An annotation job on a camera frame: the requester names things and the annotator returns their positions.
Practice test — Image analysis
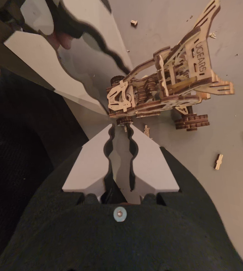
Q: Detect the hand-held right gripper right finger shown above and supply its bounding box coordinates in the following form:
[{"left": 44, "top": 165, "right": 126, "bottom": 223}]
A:
[{"left": 128, "top": 124, "right": 180, "bottom": 200}]

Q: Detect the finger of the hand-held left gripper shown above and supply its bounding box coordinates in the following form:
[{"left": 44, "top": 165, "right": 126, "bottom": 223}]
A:
[
  {"left": 62, "top": 0, "right": 133, "bottom": 74},
  {"left": 3, "top": 31, "right": 109, "bottom": 116}
]

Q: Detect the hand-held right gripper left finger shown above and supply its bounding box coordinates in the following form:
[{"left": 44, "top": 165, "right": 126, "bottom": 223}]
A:
[{"left": 62, "top": 124, "right": 115, "bottom": 199}]

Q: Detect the wooden buggy model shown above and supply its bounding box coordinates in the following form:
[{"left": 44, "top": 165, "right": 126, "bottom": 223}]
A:
[{"left": 106, "top": 0, "right": 236, "bottom": 133}]

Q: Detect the person's left hand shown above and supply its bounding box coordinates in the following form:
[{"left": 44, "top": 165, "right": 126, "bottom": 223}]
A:
[{"left": 47, "top": 32, "right": 73, "bottom": 50}]

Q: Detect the small wooden peg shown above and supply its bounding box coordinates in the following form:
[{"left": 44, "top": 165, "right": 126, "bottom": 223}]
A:
[{"left": 214, "top": 154, "right": 224, "bottom": 171}]

